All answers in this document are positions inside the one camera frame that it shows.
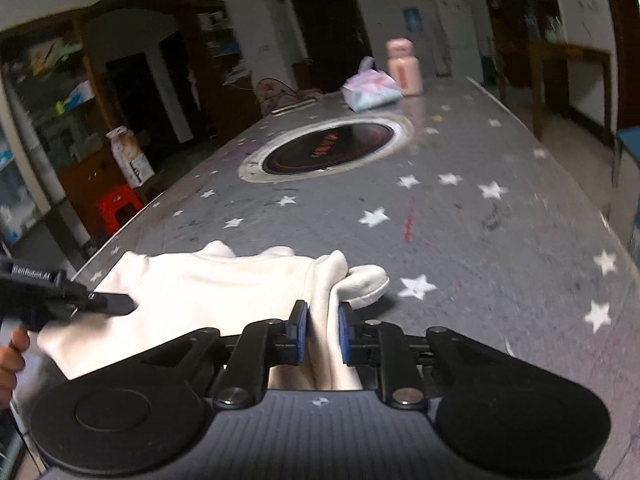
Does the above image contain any pink insulated bottle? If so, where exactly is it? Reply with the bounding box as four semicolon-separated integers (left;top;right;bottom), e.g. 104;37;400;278
386;37;424;97

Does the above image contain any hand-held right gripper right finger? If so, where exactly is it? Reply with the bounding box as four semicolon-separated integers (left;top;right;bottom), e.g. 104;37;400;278
337;302;506;411

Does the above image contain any dotted children's play tent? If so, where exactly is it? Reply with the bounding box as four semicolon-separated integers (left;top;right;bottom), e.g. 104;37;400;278
252;77;326;116

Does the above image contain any white refrigerator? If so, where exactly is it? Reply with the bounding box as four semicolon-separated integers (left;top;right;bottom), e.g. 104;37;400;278
432;0;481;79

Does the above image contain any wooden shelf unit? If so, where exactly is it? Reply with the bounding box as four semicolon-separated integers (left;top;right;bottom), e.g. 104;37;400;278
0;15;116;241
192;0;256;131

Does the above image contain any silver bar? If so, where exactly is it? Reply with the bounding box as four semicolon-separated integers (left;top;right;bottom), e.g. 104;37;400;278
270;100;318;116

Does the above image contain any grey star print tablecloth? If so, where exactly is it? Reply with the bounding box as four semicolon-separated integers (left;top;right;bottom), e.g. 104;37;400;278
65;76;640;411

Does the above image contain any red plastic stool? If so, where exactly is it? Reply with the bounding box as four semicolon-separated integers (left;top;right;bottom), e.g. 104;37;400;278
95;185;146;236

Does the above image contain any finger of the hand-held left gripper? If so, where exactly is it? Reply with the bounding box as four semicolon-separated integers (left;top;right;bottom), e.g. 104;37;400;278
85;291;135;318

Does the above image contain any white tissue pack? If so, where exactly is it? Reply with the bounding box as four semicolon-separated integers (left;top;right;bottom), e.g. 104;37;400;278
340;56;404;113

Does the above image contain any dark wooden door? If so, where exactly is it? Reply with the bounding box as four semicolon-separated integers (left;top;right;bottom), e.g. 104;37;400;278
290;0;373;93

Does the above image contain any dark wooden side table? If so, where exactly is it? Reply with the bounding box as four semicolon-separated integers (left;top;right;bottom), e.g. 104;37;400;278
495;40;613;148

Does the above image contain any cardboard box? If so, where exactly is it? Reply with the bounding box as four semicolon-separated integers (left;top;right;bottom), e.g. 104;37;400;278
106;126;156;190

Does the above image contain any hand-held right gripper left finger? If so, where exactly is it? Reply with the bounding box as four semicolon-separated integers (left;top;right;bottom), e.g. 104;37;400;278
142;300;308;411

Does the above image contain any cream white garment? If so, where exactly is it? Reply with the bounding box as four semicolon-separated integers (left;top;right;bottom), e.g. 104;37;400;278
37;240;390;392

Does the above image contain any blue sofa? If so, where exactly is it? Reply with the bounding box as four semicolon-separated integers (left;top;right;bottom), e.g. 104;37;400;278
616;127;640;171

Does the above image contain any tall wooden display cabinet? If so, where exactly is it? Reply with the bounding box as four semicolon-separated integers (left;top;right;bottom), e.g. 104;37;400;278
477;0;568;86

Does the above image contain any round black induction cooktop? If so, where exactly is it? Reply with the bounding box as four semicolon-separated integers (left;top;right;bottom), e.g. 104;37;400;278
238;114;415;184

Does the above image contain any person's left hand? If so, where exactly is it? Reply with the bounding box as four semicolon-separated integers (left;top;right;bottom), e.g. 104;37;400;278
0;329;32;411

